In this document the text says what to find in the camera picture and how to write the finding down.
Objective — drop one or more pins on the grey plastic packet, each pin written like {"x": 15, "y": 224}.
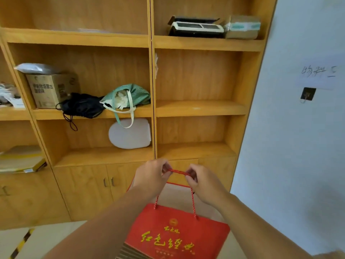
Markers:
{"x": 35, "y": 68}

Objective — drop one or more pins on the red paper gift bag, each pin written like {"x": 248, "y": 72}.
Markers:
{"x": 175, "y": 234}

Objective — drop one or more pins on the wide wooden shelf cabinet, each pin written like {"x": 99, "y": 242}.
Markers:
{"x": 89, "y": 64}

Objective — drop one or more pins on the pile of white items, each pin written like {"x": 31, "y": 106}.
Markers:
{"x": 9, "y": 95}

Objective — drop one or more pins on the black and white device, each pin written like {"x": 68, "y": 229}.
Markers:
{"x": 195, "y": 28}

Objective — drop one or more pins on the person's left forearm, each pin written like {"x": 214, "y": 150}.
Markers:
{"x": 107, "y": 229}

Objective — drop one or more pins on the person's right fingers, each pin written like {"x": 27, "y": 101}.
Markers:
{"x": 192, "y": 173}

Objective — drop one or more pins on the person's left hand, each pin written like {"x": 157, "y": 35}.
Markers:
{"x": 149, "y": 176}

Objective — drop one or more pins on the brown cardboard box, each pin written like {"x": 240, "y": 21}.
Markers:
{"x": 48, "y": 90}

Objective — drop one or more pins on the narrow wooden shelf cabinet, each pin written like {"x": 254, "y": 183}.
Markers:
{"x": 199, "y": 107}

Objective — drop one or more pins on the white paper wall sign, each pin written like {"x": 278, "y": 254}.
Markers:
{"x": 319, "y": 75}

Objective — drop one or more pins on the white toilet seat lid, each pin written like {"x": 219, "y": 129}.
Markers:
{"x": 134, "y": 137}

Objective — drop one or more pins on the yellow black floor tape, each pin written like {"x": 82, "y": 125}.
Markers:
{"x": 23, "y": 242}

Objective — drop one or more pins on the person's right hand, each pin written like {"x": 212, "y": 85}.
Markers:
{"x": 209, "y": 187}

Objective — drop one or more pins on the stack of yellow flat boxes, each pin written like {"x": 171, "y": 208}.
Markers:
{"x": 18, "y": 159}

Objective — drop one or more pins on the cardboard box with teal tape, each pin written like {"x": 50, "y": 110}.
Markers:
{"x": 242, "y": 26}

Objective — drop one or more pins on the person's right forearm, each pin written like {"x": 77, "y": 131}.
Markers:
{"x": 258, "y": 229}

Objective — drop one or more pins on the metal wall hook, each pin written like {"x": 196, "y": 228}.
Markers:
{"x": 308, "y": 93}

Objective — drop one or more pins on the green striped tote bag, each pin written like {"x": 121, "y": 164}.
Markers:
{"x": 134, "y": 95}

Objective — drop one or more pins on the person's left fingers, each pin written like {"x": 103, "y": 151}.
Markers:
{"x": 166, "y": 167}

